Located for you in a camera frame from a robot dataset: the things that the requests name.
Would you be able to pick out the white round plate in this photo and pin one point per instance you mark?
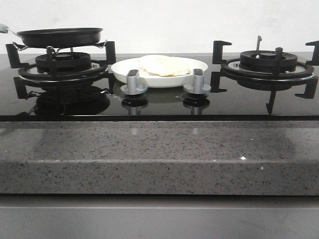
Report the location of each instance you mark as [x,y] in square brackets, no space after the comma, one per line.
[121,69]

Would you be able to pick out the black right burner pan support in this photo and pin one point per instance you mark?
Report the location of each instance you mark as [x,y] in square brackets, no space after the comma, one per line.
[266,70]

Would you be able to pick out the black burner pan support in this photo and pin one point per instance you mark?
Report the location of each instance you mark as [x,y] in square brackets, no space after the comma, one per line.
[266,70]
[59,71]

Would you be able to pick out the silver left control knob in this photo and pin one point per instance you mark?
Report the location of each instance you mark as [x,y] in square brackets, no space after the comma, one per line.
[135,84]

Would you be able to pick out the silver right control knob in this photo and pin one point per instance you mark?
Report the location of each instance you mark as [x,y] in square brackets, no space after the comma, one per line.
[198,86]

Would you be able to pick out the black left burner pan support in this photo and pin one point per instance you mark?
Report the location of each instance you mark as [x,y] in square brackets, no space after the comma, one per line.
[59,71]

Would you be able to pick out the black glass gas cooktop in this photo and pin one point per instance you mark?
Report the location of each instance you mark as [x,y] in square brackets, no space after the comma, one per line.
[103,100]

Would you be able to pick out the grey cabinet front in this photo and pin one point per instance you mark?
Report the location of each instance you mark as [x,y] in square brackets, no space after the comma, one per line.
[158,217]

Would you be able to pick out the silver wire pan reducer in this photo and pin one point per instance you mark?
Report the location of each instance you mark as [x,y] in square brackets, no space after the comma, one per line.
[59,47]

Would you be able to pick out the silver control knob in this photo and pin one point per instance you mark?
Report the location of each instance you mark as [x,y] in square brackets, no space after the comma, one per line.
[135,84]
[198,86]

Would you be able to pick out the black frying pan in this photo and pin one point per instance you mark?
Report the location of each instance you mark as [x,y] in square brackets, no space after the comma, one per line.
[60,36]

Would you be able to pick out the fried egg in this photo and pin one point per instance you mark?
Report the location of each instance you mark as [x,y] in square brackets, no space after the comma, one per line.
[164,66]

